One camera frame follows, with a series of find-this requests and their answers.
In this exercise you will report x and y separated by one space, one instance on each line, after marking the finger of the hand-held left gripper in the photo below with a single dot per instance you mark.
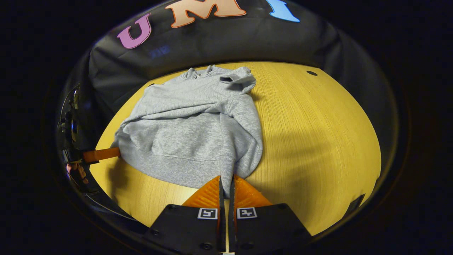
102 154

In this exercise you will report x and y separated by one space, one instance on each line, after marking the grey zip-collar sweatshirt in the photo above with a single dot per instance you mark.
191 131

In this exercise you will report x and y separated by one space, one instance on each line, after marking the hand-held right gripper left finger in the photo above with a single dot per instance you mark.
198 230

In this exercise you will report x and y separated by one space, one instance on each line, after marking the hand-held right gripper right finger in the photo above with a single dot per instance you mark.
262 230

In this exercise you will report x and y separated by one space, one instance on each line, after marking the black backdrop cloth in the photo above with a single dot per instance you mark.
230 42

